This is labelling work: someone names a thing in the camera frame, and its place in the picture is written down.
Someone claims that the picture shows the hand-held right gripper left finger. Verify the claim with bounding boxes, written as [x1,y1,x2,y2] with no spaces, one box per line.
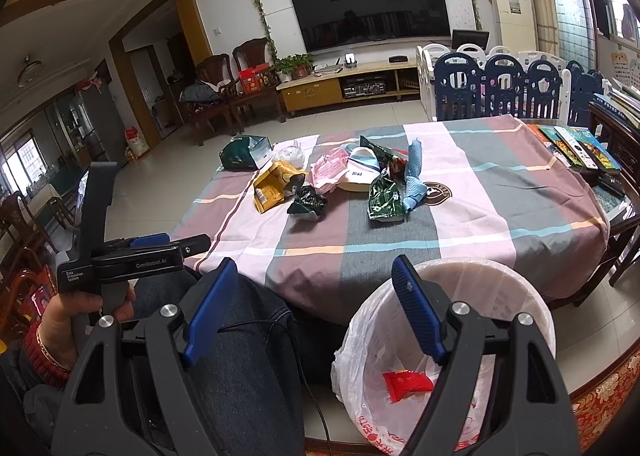
[50,257,306,456]

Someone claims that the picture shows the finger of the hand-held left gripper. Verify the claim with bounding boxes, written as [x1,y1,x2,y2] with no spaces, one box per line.
[167,234,212,257]
[127,233,171,249]

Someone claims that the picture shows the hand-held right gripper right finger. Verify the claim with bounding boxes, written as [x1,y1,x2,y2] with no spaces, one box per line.
[391,255,583,456]

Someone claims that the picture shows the white plastic bin liner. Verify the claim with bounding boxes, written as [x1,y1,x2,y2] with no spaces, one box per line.
[331,281,501,456]

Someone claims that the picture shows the white plastic bag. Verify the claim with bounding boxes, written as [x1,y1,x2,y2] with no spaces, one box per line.
[272,141,305,168]

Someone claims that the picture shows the white striped paper cup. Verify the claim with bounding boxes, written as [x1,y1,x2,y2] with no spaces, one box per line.
[338,146,381,193]

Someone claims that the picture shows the person's left forearm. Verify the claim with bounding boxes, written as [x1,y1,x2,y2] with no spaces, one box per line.
[17,323,73,389]

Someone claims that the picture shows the person's left hand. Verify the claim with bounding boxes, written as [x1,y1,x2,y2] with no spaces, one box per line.
[40,283,137,367]

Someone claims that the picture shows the person's legs in jeans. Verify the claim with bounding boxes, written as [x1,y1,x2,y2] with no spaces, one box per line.
[135,266,351,456]

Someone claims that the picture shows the red wrapper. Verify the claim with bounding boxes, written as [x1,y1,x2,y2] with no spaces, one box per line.
[382,370,436,403]

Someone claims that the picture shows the yellow snack bag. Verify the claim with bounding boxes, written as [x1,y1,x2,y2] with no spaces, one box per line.
[252,161,308,214]

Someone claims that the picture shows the white rice sack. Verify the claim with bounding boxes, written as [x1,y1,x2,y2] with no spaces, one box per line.
[124,126,151,159]

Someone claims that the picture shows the dark green tissue pack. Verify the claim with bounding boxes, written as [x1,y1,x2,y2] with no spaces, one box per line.
[220,134,273,172]

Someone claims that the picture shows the green snack packet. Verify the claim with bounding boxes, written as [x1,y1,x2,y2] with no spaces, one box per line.
[367,171,406,223]

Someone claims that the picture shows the crumpled dark green snack bag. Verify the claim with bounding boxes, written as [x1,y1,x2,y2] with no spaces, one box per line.
[286,185,330,219]

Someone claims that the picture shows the blue crumpled plastic bag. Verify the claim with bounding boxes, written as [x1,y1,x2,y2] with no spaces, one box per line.
[402,137,428,212]

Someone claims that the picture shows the grey refrigerator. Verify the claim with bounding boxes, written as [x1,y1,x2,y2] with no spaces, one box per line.
[75,78,126,167]

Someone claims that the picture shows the striped tablecloth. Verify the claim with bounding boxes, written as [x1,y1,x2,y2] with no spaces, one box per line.
[187,114,613,324]

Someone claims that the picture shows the pink plastic bag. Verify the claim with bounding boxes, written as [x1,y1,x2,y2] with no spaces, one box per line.
[310,148,353,194]

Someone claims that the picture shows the dark green foil wrapper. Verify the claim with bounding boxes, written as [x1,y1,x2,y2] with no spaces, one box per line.
[359,135,408,172]

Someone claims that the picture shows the dark wooden chair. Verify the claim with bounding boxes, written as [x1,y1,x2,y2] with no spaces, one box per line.
[231,37,281,132]
[180,53,236,147]

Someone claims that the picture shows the red gift box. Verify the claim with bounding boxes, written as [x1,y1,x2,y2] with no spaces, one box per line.
[237,63,273,96]

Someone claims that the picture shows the yellow wooden tv cabinet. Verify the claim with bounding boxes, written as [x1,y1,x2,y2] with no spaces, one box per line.
[276,58,423,113]

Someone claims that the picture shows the potted green plant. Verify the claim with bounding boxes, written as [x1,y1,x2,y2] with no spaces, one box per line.
[275,53,316,83]

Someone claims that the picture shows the ceiling lamp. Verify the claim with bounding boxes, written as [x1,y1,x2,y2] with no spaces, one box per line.
[17,55,48,87]

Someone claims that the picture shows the red patterned rug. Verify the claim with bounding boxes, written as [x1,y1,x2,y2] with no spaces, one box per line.
[570,361,640,456]

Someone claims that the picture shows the remote control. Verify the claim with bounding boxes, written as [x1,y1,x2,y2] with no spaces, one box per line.
[555,126,598,169]

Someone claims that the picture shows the black stereo amplifier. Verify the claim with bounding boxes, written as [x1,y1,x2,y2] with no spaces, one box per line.
[342,76,386,99]

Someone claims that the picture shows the row of picture books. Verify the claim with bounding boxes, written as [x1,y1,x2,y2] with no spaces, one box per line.
[530,123,623,174]

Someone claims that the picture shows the blue white playpen fence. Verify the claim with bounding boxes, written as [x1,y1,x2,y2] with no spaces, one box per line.
[415,42,608,123]

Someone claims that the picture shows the dark wooden side table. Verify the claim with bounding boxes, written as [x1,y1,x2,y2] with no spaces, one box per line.
[587,103,640,172]

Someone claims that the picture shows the black monitor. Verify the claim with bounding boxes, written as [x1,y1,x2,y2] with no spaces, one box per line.
[451,29,491,53]

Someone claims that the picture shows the stack of books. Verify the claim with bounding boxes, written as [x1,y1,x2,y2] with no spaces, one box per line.
[592,81,640,127]

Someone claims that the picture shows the large black television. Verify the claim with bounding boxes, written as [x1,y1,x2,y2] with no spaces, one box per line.
[286,0,450,55]

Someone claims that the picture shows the white standing air conditioner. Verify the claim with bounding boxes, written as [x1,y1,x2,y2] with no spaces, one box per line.
[484,0,538,54]

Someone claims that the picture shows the window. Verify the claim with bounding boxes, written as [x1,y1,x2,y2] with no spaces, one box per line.
[602,0,640,44]

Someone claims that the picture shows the black cable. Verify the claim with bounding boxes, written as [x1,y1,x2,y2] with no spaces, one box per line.
[217,318,333,442]

